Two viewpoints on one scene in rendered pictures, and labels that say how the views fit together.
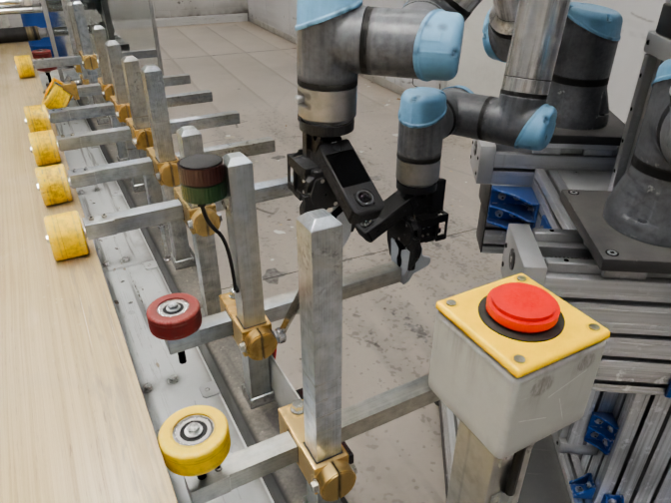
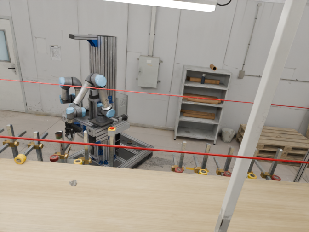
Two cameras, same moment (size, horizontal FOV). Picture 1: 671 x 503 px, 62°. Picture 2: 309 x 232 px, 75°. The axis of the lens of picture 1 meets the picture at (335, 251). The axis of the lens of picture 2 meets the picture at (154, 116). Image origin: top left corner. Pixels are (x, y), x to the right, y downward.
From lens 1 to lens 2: 1.73 m
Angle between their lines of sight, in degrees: 57
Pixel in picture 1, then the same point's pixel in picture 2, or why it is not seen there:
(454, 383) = (110, 134)
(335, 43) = (73, 113)
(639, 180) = (99, 116)
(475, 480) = (111, 140)
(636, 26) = (54, 78)
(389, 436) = not seen: hidden behind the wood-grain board
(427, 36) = (82, 110)
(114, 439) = (71, 166)
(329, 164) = (74, 126)
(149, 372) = not seen: hidden behind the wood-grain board
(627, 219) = (100, 121)
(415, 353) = not seen: hidden behind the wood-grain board
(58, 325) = (41, 166)
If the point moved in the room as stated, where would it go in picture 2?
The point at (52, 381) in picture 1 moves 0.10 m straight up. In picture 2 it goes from (54, 169) to (52, 160)
